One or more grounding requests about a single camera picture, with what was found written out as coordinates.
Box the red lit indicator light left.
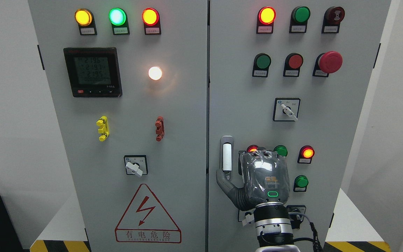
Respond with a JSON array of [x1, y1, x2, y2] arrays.
[[142, 8, 161, 35]]

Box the white selector switch upper right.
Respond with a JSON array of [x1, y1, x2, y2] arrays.
[[273, 98, 301, 121]]

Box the grey cabinet door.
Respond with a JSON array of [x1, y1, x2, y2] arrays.
[[207, 0, 391, 252], [28, 0, 208, 252]]

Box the white selector switch lower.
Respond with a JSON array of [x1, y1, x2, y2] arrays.
[[237, 209, 255, 227]]

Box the green indicator middle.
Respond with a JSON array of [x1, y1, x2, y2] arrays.
[[273, 145, 288, 157]]

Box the dark red buzzer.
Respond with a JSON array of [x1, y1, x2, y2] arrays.
[[321, 6, 345, 34]]

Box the white platform with hazard stripes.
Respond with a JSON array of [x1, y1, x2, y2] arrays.
[[28, 190, 391, 252]]

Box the red lit indicator middle left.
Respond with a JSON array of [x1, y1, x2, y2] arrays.
[[246, 145, 259, 153]]

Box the red electric hazard warning sticker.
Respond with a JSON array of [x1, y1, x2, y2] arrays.
[[115, 183, 181, 244]]

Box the red terminal connector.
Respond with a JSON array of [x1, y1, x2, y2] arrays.
[[155, 116, 165, 142]]

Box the red emergency stop mushroom button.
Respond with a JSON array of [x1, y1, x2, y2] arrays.
[[312, 51, 343, 78]]

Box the white selector switch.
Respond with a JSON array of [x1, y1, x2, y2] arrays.
[[237, 209, 255, 227], [273, 98, 301, 121]]

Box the black selector switch lower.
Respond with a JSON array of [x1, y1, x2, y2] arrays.
[[286, 205, 306, 229]]

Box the green push button lower right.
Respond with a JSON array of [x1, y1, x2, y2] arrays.
[[293, 175, 309, 193]]

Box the green lit indicator light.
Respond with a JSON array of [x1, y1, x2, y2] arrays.
[[109, 8, 130, 35]]

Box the red push button upper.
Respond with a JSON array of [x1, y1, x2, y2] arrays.
[[283, 53, 303, 78]]

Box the red lit indicator middle right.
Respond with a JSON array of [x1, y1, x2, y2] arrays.
[[297, 145, 315, 164]]

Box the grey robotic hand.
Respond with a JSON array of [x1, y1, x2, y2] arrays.
[[216, 149, 290, 211]]

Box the black digital power meter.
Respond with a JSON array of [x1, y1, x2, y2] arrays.
[[63, 47, 122, 98]]

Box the grey right cabinet door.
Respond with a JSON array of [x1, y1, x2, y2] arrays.
[[207, 0, 391, 252]]

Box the green push button upper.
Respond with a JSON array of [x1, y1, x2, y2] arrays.
[[252, 53, 271, 78]]

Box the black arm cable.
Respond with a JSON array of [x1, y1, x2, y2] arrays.
[[257, 211, 320, 252]]

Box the red lit indicator top right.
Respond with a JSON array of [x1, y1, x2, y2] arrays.
[[256, 6, 276, 34]]

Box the yellow terminal connector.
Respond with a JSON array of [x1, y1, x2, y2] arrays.
[[96, 116, 110, 142]]

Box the silver door handle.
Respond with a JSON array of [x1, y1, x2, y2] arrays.
[[220, 135, 234, 180]]

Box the white selector switch left door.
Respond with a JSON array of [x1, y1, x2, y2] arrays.
[[123, 155, 148, 177]]

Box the green push button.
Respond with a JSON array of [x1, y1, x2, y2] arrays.
[[293, 175, 309, 193], [252, 53, 271, 78]]

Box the green indicator top right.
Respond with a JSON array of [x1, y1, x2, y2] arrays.
[[289, 6, 311, 34]]

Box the white lit indicator light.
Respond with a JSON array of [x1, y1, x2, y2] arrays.
[[148, 66, 163, 81]]

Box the grey left cabinet door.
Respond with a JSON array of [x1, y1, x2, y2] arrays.
[[28, 0, 208, 252]]

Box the yellow indicator light top left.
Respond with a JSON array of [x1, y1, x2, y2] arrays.
[[74, 8, 97, 35]]

